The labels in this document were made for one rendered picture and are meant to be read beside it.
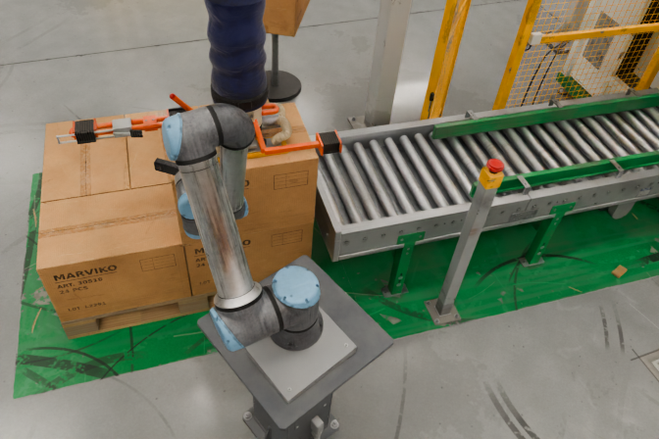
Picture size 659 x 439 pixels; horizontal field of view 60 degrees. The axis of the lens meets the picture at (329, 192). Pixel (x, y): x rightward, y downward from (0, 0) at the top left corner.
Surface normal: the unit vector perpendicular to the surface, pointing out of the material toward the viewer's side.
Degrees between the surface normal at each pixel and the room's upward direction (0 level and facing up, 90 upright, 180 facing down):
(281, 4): 90
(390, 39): 90
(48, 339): 0
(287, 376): 4
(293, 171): 90
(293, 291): 4
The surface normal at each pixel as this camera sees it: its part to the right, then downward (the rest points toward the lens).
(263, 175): 0.29, 0.69
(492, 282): 0.07, -0.71
